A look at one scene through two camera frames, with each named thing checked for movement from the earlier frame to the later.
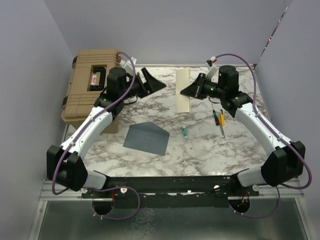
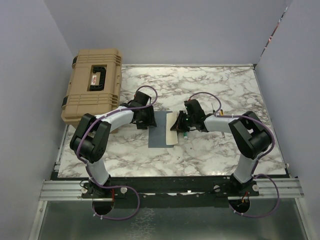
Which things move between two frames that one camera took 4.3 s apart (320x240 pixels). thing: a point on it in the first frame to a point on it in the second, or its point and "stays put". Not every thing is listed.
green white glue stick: x=185 y=132 stays put
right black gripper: x=195 y=89 to x=178 y=126
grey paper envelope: x=147 y=137 to x=157 y=135
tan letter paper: x=182 y=78 to x=171 y=136
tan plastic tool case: x=88 y=80 stays put
